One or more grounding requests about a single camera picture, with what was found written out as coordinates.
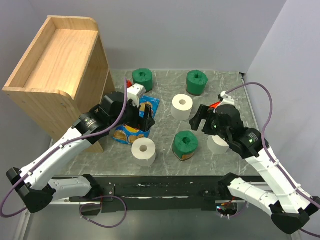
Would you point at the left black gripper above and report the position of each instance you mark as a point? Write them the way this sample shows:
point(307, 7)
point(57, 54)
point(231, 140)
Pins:
point(136, 116)

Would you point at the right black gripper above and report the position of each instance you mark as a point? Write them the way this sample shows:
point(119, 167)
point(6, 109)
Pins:
point(207, 119)

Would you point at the white paper towel roll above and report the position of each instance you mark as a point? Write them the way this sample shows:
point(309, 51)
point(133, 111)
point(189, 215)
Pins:
point(144, 152)
point(181, 107)
point(217, 145)

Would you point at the green roll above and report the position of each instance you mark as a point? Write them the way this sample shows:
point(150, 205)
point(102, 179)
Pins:
point(144, 77)
point(184, 145)
point(196, 82)

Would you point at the green roll front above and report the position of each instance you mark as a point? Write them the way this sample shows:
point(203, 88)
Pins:
point(184, 145)

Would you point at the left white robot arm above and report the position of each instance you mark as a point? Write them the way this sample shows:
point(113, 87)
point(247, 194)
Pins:
point(35, 184)

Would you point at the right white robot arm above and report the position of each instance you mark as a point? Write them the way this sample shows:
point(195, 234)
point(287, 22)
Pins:
point(288, 205)

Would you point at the wooden shelf unit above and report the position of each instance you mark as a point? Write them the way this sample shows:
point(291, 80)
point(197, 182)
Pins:
point(63, 73)

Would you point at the orange razor package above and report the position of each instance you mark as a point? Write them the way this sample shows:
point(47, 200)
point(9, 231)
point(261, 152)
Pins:
point(215, 105)

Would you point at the blue Lays chips bag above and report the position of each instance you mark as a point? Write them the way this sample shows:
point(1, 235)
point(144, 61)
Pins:
point(126, 134)

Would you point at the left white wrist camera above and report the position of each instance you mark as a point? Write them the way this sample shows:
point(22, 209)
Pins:
point(134, 93)

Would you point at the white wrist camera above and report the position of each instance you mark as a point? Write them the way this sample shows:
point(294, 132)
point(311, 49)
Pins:
point(225, 99)
point(134, 93)

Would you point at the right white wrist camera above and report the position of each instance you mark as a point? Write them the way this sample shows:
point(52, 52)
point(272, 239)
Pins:
point(225, 99)

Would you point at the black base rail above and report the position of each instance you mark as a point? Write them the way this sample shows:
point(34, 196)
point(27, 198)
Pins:
point(147, 193)

